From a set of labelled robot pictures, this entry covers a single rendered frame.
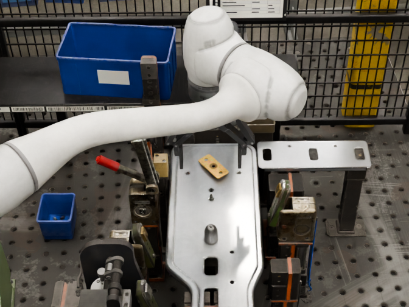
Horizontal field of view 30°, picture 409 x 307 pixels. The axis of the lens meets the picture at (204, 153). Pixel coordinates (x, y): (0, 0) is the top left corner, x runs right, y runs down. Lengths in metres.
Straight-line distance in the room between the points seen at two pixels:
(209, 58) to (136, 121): 0.22
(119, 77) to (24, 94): 0.28
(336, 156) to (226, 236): 0.39
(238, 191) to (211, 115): 0.54
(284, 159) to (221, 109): 0.61
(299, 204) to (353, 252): 0.41
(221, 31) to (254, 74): 0.12
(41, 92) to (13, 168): 0.91
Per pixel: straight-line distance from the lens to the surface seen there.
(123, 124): 1.37
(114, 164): 1.80
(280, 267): 1.76
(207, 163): 1.95
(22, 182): 1.30
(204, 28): 1.49
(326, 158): 1.99
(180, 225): 1.83
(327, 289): 2.10
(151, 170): 1.79
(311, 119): 2.46
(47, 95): 2.17
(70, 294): 1.64
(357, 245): 2.20
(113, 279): 1.52
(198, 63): 1.52
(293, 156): 1.99
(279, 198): 1.78
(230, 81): 1.43
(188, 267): 1.75
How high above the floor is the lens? 2.40
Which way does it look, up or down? 45 degrees down
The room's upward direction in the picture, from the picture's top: 2 degrees counter-clockwise
